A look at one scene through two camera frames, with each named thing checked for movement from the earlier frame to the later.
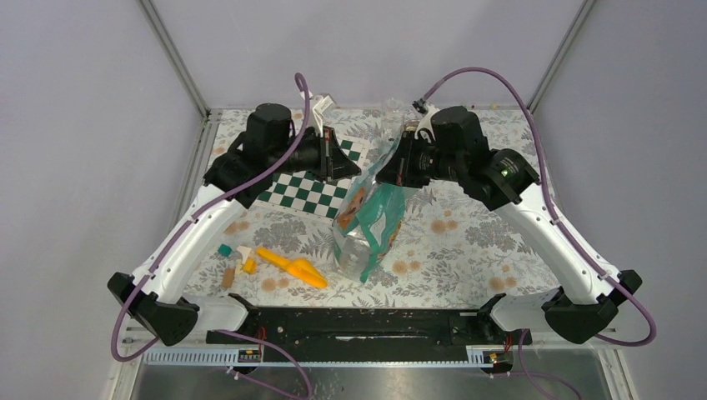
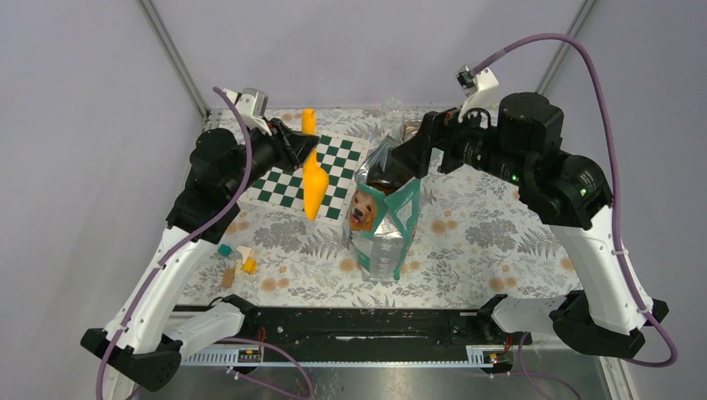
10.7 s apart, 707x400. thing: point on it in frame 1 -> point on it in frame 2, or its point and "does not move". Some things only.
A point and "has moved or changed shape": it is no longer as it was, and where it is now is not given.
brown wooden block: x=228 y=277 does not move
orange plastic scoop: x=298 y=268 -> x=315 y=180
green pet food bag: x=370 y=217 has moved or changed shape
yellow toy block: x=250 y=267 does not move
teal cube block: x=224 y=250 does not move
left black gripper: x=333 y=162 -> x=293 y=149
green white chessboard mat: x=308 y=192 does not move
